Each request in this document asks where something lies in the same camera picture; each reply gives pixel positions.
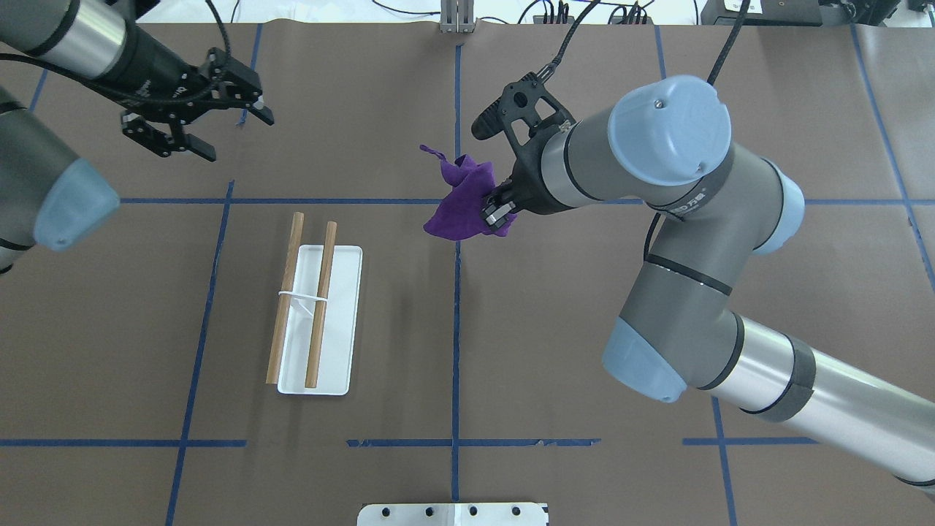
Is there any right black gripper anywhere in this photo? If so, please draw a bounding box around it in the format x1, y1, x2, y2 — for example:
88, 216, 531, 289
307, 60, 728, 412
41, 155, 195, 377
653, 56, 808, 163
481, 164, 549, 236

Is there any far wooden rack rod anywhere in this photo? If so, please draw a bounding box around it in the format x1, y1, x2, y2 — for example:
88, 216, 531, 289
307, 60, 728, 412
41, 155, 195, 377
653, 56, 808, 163
266, 212, 305, 385

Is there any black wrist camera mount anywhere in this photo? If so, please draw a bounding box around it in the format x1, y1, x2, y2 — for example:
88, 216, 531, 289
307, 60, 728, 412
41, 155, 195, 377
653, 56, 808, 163
470, 66, 576, 161

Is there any white tray rack base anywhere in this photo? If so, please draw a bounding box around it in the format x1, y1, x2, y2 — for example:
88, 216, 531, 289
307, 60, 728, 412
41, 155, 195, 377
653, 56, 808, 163
277, 245, 363, 396

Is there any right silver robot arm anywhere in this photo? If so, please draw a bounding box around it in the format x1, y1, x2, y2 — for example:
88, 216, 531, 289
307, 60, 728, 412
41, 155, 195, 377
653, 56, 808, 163
471, 73, 934, 497

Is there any wooden rack rod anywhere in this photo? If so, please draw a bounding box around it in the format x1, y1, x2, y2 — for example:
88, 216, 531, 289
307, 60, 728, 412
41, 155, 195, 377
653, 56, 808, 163
304, 221, 338, 389
266, 212, 305, 385

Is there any aluminium frame post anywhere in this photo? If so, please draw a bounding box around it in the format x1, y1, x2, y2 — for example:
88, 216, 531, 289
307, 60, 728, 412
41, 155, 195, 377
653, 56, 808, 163
440, 0, 476, 34

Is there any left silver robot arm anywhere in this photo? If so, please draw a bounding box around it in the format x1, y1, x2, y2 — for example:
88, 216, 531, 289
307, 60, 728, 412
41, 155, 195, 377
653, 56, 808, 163
1, 1, 274, 273

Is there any purple towel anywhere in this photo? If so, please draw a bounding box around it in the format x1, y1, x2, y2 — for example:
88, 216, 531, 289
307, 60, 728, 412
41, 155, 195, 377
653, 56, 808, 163
420, 145, 516, 242

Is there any near wooden rack rod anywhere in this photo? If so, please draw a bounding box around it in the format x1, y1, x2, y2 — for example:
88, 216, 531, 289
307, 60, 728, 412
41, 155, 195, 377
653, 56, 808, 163
304, 221, 338, 389

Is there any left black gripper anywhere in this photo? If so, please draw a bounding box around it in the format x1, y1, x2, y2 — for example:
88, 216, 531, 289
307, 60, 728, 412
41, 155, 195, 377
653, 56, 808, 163
121, 47, 275, 162

